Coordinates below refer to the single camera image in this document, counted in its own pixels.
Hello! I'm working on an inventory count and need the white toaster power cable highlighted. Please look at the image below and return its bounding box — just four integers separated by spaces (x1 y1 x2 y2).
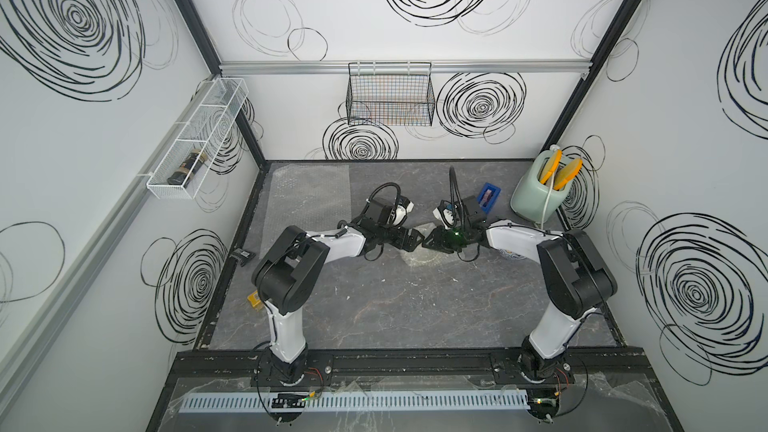
539 145 565 233

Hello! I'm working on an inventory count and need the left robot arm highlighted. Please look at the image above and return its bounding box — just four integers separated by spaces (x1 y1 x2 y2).
252 197 424 384

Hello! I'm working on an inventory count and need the white slotted cable duct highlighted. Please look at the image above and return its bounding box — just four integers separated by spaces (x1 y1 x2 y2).
179 390 530 413

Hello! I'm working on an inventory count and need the black wire wall basket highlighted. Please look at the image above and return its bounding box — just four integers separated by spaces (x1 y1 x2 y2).
345 72 436 127

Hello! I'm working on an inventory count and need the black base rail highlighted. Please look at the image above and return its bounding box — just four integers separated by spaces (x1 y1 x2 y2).
168 347 651 387

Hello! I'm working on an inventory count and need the white wire wall shelf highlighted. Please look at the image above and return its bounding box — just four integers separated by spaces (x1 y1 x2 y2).
147 77 248 200

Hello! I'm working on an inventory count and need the dark bottle in shelf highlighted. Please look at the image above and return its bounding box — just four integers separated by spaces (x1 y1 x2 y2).
166 150 208 187

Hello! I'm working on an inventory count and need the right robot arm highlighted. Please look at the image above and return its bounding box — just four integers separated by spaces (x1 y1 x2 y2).
422 201 618 383

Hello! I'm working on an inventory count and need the yellow block with black cap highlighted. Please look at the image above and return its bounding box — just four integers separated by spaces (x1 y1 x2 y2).
247 291 264 311

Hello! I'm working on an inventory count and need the small black box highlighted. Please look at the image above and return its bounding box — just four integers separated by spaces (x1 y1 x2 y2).
230 248 256 267

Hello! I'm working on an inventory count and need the blue tape dispenser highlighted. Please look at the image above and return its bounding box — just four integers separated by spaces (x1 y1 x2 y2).
477 182 501 215

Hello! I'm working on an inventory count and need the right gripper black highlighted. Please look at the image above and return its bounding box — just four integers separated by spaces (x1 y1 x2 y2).
420 225 470 253

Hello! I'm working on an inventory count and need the mint green toaster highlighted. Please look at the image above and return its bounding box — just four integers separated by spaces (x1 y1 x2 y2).
510 149 579 224

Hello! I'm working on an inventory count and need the left wall aluminium rail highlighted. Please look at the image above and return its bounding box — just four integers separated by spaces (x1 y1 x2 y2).
1 73 220 411

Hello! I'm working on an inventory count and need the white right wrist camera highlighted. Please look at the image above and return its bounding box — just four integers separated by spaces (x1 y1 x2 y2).
433 200 455 228

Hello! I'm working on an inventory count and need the horizontal aluminium wall rail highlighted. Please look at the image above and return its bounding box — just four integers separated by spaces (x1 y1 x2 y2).
219 59 592 76

